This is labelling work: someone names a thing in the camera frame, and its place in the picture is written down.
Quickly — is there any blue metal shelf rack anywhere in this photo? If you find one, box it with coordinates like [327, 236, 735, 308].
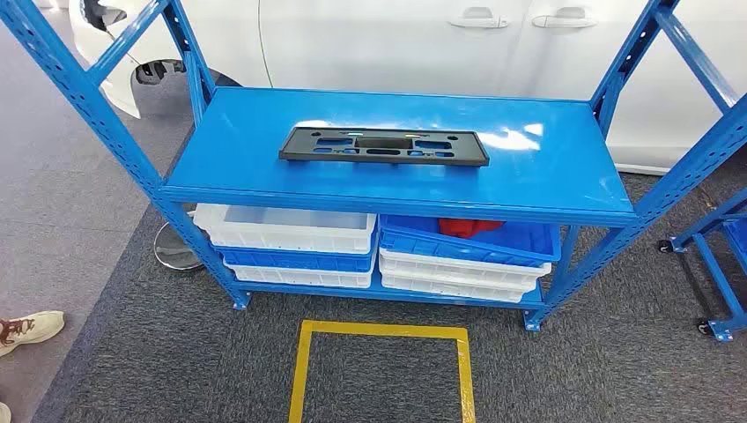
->
[0, 0, 747, 333]

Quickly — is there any white car door handle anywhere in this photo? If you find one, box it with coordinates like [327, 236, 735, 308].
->
[531, 6, 597, 29]
[447, 6, 509, 29]

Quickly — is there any white car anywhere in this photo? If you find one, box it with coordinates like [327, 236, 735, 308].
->
[69, 0, 747, 175]

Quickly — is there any blue wheeled cart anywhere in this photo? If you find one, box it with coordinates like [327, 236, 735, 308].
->
[658, 192, 747, 344]

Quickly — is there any red item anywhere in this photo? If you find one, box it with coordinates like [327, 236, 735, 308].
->
[439, 218, 506, 240]

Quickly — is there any chrome round stand base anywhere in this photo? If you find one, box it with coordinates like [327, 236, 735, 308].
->
[153, 220, 205, 272]

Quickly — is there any black plastic frame part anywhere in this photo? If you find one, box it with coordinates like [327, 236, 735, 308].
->
[277, 126, 490, 167]

